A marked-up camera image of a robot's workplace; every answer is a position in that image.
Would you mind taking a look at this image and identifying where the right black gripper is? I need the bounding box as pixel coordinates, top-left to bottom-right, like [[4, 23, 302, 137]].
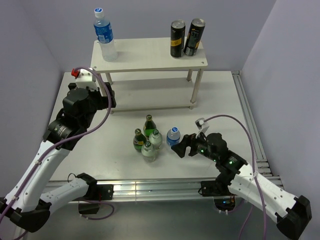
[[171, 128, 218, 162]]

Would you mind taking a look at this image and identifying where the small blue label water bottle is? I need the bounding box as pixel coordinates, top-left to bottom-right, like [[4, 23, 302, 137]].
[[166, 126, 181, 147]]

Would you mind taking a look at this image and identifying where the green glass bottle front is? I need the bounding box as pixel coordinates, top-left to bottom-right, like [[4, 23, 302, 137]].
[[133, 128, 147, 153]]

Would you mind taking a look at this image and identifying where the green glass bottle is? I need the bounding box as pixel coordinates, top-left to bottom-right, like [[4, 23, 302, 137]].
[[143, 114, 157, 138], [133, 128, 147, 153]]

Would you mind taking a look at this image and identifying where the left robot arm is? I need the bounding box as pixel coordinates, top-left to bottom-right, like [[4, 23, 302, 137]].
[[0, 82, 116, 233]]

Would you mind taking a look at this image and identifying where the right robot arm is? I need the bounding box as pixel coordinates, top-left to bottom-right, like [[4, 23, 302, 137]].
[[171, 133, 312, 240]]

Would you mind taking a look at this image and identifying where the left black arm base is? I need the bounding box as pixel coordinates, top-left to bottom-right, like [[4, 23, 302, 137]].
[[78, 184, 115, 221]]

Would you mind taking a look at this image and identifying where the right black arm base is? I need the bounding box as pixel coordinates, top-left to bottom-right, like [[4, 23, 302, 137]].
[[198, 180, 236, 211]]

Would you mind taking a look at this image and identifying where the white two-tier shelf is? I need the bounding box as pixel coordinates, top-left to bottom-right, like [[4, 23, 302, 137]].
[[90, 37, 208, 113]]

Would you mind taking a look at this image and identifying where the clear soda bottle rear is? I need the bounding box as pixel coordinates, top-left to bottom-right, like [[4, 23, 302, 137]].
[[149, 129, 163, 150]]

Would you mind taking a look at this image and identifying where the clear soda bottle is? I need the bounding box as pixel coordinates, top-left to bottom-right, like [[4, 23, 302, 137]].
[[141, 140, 156, 163], [149, 129, 163, 150]]

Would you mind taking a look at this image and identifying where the clear soda bottle front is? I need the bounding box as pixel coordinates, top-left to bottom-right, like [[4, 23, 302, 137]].
[[141, 140, 156, 163]]

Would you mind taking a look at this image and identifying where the green glass bottle rear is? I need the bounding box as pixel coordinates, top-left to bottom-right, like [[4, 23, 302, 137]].
[[143, 114, 157, 138]]

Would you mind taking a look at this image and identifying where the black can yellow label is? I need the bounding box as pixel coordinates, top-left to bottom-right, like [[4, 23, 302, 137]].
[[170, 19, 186, 58]]

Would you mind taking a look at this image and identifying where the black can gold top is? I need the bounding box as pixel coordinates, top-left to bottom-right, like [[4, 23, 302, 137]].
[[184, 18, 206, 57]]

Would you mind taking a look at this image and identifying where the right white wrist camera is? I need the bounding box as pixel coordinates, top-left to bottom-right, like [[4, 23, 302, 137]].
[[195, 117, 210, 137]]

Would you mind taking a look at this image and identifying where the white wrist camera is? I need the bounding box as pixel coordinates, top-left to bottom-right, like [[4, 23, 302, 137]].
[[71, 69, 98, 92], [195, 117, 210, 137]]

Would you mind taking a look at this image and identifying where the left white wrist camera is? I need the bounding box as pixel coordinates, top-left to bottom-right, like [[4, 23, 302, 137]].
[[71, 69, 98, 92]]

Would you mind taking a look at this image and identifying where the aluminium front rail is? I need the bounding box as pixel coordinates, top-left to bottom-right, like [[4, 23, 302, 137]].
[[32, 178, 287, 205]]

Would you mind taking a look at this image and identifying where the aluminium side rail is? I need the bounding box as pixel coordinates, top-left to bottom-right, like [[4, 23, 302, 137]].
[[231, 70, 273, 177]]

